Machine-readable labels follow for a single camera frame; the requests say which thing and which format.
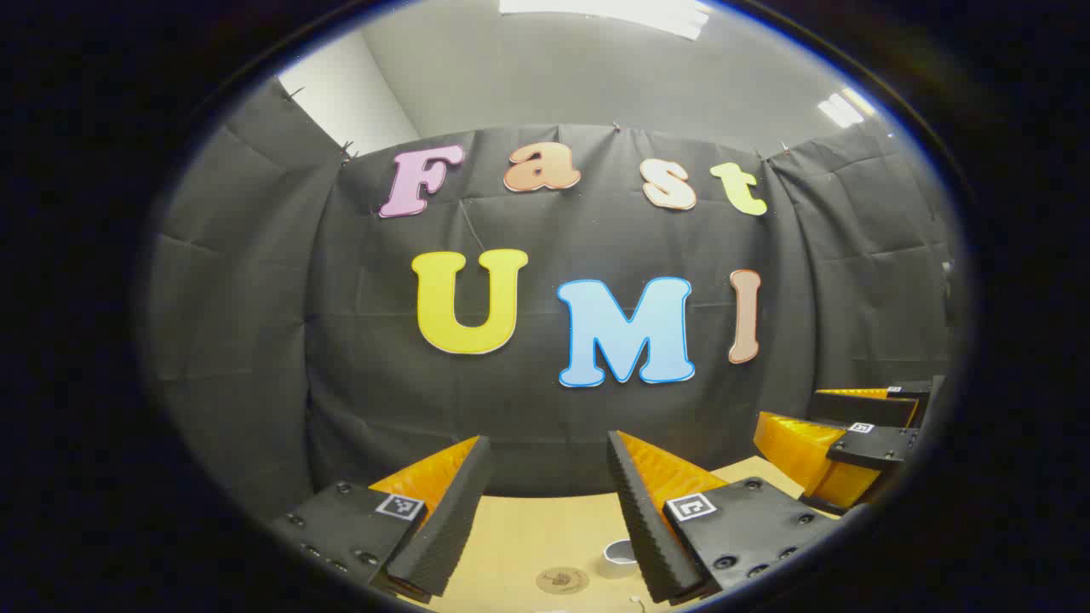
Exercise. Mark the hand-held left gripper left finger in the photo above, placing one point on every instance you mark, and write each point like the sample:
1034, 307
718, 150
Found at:
451, 511

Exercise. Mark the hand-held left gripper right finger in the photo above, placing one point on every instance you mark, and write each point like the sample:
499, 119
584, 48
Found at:
643, 519

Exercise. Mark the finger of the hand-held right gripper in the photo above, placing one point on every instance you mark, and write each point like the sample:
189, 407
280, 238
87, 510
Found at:
860, 409
877, 447

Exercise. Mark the round cork coaster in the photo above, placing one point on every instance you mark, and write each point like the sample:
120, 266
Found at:
562, 581

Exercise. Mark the light wooden desktop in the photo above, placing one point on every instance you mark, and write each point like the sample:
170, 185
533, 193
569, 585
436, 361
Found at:
528, 536

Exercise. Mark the ceiling light panel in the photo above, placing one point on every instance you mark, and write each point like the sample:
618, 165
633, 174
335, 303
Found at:
613, 10
841, 109

